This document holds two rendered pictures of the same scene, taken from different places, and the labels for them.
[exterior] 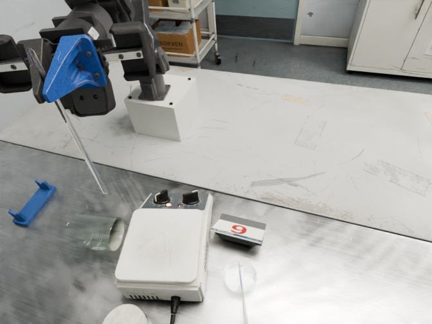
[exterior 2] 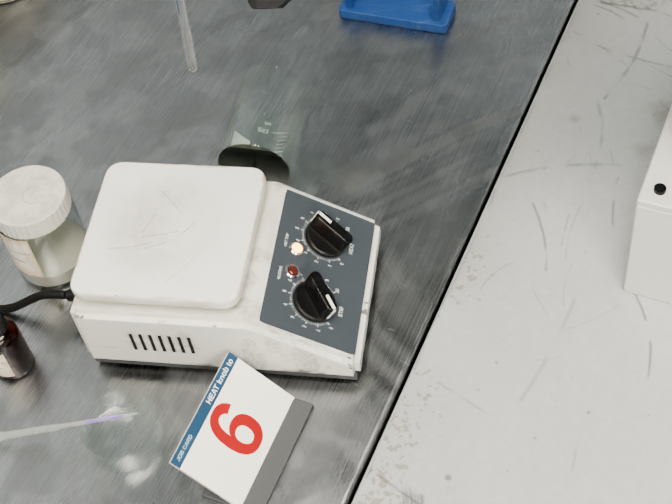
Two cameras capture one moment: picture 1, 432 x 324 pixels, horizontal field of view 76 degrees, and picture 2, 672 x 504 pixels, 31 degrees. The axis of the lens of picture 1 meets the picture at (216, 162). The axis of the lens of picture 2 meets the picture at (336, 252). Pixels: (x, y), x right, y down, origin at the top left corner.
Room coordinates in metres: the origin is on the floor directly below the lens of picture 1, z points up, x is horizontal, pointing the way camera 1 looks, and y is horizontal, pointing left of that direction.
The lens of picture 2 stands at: (0.40, -0.44, 1.65)
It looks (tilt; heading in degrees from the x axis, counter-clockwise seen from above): 53 degrees down; 98
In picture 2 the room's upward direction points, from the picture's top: 9 degrees counter-clockwise
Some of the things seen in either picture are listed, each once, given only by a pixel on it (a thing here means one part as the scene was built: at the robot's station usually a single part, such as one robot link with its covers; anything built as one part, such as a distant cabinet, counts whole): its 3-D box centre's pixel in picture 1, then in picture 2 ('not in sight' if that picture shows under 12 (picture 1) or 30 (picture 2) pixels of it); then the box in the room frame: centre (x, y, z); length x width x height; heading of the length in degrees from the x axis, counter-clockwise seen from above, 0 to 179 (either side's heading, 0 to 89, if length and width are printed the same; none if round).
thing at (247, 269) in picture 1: (240, 278); (122, 431); (0.17, -0.02, 0.91); 0.06 x 0.06 x 0.02
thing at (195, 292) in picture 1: (170, 240); (217, 270); (0.24, 0.09, 0.94); 0.22 x 0.13 x 0.08; 172
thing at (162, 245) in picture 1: (162, 242); (170, 232); (0.21, 0.10, 0.98); 0.12 x 0.12 x 0.01; 82
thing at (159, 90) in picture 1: (152, 82); not in sight; (0.60, 0.13, 1.04); 0.07 x 0.07 x 0.06; 76
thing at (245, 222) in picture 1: (239, 227); (243, 432); (0.26, -0.03, 0.92); 0.09 x 0.06 x 0.04; 68
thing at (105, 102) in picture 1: (88, 89); not in sight; (0.34, 0.16, 1.18); 0.07 x 0.06 x 0.07; 90
